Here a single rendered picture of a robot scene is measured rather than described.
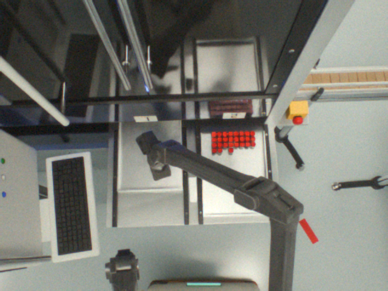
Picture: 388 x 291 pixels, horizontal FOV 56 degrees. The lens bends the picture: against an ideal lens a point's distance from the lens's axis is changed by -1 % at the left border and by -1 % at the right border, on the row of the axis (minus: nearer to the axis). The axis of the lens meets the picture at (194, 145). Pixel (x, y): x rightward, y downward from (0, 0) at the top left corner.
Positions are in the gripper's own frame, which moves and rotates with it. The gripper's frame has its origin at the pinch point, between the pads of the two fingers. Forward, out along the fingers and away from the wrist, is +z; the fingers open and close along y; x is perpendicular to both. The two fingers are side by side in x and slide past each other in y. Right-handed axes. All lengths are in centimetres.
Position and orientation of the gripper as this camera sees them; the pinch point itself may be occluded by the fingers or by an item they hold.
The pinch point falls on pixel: (161, 169)
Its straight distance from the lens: 142.2
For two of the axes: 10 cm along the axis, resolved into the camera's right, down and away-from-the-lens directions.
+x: -9.5, 2.9, -0.6
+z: 0.1, 2.4, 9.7
